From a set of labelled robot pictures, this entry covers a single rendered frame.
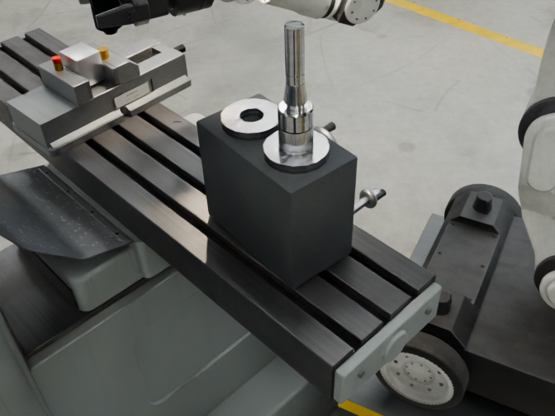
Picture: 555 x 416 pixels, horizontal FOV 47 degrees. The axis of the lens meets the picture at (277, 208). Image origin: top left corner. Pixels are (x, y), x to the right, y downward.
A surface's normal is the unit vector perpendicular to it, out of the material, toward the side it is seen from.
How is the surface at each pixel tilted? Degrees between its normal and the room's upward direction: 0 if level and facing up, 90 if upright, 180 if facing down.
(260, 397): 0
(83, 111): 90
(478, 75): 0
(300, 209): 90
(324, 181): 90
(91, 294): 90
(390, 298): 0
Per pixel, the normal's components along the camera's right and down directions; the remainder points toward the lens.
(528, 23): -0.03, -0.75
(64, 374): 0.69, 0.46
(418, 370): -0.47, 0.60
